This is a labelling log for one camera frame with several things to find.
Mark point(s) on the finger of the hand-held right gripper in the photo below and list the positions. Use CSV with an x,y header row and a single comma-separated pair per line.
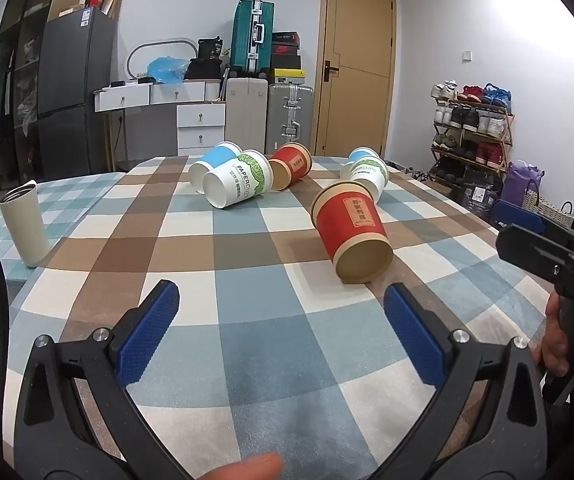
x,y
532,250
519,215

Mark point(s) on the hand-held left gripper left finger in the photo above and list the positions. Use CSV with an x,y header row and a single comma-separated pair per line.
x,y
151,327

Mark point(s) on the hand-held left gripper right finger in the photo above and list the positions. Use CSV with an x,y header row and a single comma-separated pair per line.
x,y
413,332

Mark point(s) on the large red paper cup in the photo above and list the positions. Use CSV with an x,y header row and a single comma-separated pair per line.
x,y
348,220

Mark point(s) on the white green print paper cup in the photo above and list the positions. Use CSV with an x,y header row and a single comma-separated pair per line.
x,y
239,177
364,175

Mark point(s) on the blue paper cup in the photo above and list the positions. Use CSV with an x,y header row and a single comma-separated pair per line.
x,y
362,154
214,157

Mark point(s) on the small red paper cup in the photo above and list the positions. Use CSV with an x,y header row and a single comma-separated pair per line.
x,y
294,162

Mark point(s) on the person's right hand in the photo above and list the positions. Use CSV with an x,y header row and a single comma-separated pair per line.
x,y
554,345

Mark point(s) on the person's left hand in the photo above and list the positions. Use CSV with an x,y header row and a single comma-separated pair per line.
x,y
239,467

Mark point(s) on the purple bag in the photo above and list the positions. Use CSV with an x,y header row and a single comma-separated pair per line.
x,y
517,185

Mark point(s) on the woven basket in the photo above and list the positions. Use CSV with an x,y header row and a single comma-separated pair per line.
x,y
552,212

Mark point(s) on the dark storage bag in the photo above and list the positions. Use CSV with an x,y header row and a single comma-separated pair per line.
x,y
482,190

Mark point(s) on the wooden shoe rack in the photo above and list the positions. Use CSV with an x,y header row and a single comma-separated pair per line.
x,y
507,140

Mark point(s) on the rows of shoes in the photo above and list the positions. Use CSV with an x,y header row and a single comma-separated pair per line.
x,y
472,120

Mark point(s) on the brown blue checked tablecloth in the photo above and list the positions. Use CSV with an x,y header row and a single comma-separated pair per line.
x,y
267,250

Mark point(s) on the teal checked tablecloth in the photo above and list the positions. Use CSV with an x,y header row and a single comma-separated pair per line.
x,y
77,195

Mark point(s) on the white thermos tumbler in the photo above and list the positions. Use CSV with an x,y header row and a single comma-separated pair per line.
x,y
22,225

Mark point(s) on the white drawer cabinet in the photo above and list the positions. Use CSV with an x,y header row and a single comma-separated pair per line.
x,y
201,127

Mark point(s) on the white vanity desk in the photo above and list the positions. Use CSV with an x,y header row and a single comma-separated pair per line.
x,y
132,94

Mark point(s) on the beige suitcase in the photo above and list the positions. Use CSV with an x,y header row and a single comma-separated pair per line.
x,y
246,112

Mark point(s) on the wooden door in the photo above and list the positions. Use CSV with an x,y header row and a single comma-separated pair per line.
x,y
357,35

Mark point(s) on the silver suitcase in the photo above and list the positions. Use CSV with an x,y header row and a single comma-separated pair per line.
x,y
289,115

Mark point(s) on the grey refrigerator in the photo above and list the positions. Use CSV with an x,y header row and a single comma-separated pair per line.
x,y
72,85

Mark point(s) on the blue plastic bag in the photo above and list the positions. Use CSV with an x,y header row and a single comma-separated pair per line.
x,y
167,70

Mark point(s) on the yellow black box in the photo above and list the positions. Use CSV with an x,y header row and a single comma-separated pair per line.
x,y
287,76

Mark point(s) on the black bag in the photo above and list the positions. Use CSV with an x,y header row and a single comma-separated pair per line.
x,y
207,60

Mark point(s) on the oval mirror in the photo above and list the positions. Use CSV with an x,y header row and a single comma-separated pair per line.
x,y
139,52

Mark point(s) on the plain black shoe box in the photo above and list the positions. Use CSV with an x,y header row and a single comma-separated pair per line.
x,y
286,62

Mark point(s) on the red black shoe box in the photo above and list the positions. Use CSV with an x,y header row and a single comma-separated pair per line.
x,y
285,50

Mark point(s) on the dark glass wardrobe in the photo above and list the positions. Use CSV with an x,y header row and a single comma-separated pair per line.
x,y
17,60

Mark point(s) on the teal suitcase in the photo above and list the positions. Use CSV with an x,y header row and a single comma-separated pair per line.
x,y
247,35

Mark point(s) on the brown cardboard box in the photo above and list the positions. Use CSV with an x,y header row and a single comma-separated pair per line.
x,y
113,0

